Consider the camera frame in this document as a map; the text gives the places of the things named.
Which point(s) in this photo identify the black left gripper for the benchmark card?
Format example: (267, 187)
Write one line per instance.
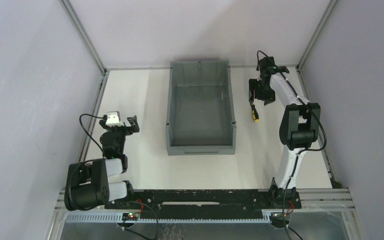
(119, 127)

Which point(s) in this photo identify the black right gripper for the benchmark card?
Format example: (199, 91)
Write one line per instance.
(260, 95)

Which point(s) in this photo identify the black yellow handled screwdriver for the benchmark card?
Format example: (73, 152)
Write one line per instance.
(254, 113)

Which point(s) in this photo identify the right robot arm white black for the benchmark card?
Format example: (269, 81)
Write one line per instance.
(299, 127)

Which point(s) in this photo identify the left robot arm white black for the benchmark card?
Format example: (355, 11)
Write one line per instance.
(87, 184)

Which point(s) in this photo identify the grey plastic storage bin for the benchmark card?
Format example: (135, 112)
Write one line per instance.
(200, 117)

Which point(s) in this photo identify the left controller board with leds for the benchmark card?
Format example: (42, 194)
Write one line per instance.
(130, 216)

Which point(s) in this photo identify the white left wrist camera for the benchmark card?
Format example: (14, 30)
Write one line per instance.
(113, 119)

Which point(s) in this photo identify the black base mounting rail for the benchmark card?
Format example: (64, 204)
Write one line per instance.
(208, 203)

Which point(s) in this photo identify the grey slotted cable duct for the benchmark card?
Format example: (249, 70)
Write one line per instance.
(119, 217)

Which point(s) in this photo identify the right aluminium frame post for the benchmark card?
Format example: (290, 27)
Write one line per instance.
(317, 32)

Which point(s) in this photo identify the aluminium frame post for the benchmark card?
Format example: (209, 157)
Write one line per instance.
(83, 35)
(317, 32)

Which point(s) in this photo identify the right controller board with wires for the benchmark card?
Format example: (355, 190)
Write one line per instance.
(278, 220)

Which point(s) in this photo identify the left aluminium frame post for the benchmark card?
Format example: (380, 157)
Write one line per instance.
(83, 35)

